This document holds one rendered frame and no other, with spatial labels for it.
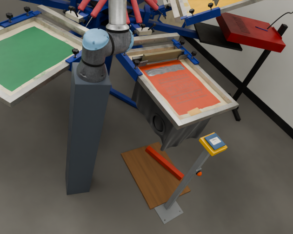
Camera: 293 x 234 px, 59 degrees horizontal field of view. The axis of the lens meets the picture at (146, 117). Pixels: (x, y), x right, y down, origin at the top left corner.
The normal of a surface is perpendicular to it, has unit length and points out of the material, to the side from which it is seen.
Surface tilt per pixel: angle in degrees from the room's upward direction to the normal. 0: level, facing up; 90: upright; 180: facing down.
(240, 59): 90
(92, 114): 90
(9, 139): 0
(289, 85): 90
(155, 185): 0
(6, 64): 0
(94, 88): 90
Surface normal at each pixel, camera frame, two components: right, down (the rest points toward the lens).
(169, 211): 0.25, -0.67
